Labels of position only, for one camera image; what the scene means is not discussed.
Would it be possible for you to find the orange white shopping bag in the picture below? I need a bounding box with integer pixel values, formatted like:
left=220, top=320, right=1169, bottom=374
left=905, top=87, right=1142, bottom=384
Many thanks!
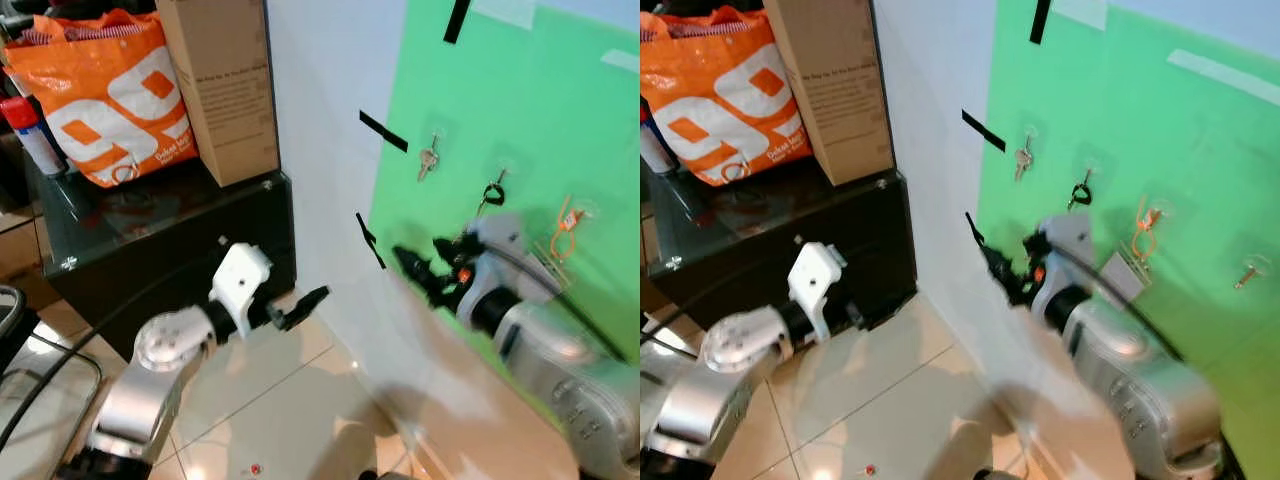
left=640, top=5, right=813, bottom=188
left=3, top=8, right=199, bottom=189

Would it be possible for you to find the white spray can red cap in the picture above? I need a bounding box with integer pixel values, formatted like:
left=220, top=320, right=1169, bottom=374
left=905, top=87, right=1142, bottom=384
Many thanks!
left=0, top=97, right=67, bottom=178
left=640, top=108, right=674, bottom=177

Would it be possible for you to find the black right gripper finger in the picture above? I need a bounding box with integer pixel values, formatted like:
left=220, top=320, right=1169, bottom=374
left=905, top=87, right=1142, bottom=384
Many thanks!
left=391, top=244, right=438, bottom=280
left=413, top=270, right=453, bottom=308
left=984, top=240, right=1025, bottom=279
left=1000, top=270, right=1037, bottom=307

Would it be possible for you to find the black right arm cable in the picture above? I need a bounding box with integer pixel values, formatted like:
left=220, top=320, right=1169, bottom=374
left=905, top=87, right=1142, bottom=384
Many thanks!
left=1058, top=243, right=1189, bottom=365
left=488, top=243, right=633, bottom=363

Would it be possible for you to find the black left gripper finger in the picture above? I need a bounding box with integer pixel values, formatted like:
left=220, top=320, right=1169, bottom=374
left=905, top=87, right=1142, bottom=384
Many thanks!
left=286, top=285, right=332, bottom=328

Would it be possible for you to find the black key with loop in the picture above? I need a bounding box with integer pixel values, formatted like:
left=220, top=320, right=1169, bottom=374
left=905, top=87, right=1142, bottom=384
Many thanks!
left=477, top=167, right=511, bottom=217
left=1066, top=170, right=1095, bottom=214

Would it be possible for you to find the green backdrop sheet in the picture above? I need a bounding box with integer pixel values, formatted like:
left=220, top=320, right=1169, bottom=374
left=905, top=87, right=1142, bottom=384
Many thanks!
left=367, top=0, right=641, bottom=426
left=975, top=0, right=1280, bottom=480

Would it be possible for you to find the key on orange lanyard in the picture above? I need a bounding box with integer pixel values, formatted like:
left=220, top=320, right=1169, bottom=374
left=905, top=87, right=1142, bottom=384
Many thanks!
left=548, top=200, right=591, bottom=264
left=1130, top=200, right=1167, bottom=264

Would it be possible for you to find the short white tape strip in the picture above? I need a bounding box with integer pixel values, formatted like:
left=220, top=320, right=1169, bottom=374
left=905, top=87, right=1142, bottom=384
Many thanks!
left=1050, top=0, right=1112, bottom=31
left=470, top=0, right=542, bottom=30

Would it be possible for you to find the black cabinet with glass top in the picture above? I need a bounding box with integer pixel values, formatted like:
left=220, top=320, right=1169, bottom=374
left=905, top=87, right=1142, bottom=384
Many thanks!
left=645, top=168, right=918, bottom=337
left=22, top=168, right=298, bottom=363

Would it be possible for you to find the tall brown cardboard box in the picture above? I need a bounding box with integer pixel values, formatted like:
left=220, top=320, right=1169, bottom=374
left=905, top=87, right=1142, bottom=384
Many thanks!
left=763, top=0, right=896, bottom=187
left=155, top=0, right=282, bottom=188

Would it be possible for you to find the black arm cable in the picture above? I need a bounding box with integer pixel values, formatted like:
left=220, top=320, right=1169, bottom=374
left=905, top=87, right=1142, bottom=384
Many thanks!
left=488, top=243, right=633, bottom=363
left=640, top=262, right=801, bottom=363
left=1058, top=243, right=1189, bottom=365
left=0, top=255, right=226, bottom=453

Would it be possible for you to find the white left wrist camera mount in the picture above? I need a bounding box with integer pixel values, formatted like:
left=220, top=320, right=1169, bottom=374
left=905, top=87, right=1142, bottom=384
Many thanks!
left=207, top=242, right=274, bottom=324
left=786, top=242, right=850, bottom=347

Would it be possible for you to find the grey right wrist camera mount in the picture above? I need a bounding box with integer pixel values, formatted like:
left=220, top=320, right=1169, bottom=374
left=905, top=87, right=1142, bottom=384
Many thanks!
left=1040, top=211, right=1148, bottom=303
left=464, top=211, right=563, bottom=296

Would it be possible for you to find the red white striped cloth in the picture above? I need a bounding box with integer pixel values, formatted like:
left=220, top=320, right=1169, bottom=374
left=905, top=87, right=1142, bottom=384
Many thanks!
left=20, top=22, right=107, bottom=47
left=650, top=18, right=743, bottom=42

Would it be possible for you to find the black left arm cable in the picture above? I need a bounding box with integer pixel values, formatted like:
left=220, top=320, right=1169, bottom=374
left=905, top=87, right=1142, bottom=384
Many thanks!
left=0, top=255, right=226, bottom=453
left=640, top=262, right=801, bottom=363

